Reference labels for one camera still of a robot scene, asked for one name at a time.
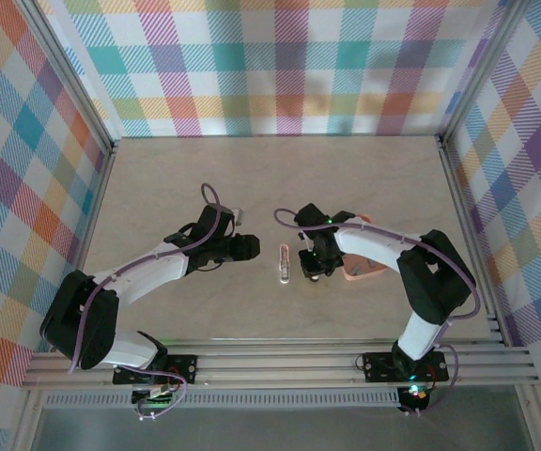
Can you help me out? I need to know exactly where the aluminium table side rail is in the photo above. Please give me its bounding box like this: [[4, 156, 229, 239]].
[[437, 135, 509, 347], [70, 140, 121, 286]]

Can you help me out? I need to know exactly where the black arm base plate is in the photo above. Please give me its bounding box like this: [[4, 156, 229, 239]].
[[112, 354, 199, 386], [362, 351, 450, 384]]

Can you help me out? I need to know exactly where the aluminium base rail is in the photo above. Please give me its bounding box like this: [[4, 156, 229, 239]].
[[21, 345, 541, 389]]

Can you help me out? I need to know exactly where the grey slotted cable duct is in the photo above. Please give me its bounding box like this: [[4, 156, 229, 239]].
[[44, 393, 401, 409]]

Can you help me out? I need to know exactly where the black controller box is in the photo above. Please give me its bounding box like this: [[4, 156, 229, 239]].
[[399, 384, 434, 414], [131, 384, 176, 410]]

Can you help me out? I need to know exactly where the pink plastic tray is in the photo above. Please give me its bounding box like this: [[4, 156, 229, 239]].
[[342, 212, 386, 284]]

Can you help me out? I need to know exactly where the aluminium frame post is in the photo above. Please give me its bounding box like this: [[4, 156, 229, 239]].
[[14, 0, 121, 161], [437, 0, 534, 147]]

